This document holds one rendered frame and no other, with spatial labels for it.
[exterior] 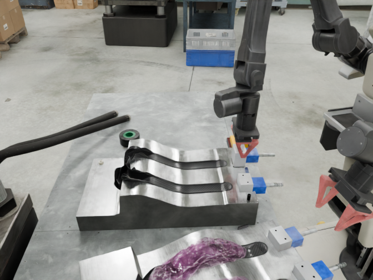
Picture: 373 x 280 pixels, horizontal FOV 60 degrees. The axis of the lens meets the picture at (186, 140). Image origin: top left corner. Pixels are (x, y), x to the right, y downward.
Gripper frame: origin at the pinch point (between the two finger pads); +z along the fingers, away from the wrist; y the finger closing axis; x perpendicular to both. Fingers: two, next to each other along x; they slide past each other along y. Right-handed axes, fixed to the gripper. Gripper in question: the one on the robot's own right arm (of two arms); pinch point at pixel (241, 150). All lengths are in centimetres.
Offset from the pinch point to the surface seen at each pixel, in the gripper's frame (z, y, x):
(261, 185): 2.9, 12.9, 3.6
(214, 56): 85, -305, 31
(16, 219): 17, 11, -69
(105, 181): 8.1, 4.4, -42.2
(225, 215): 9.1, 18.1, -6.9
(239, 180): 1.9, 11.7, -2.6
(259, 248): 8.1, 29.8, -0.1
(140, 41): 93, -387, -67
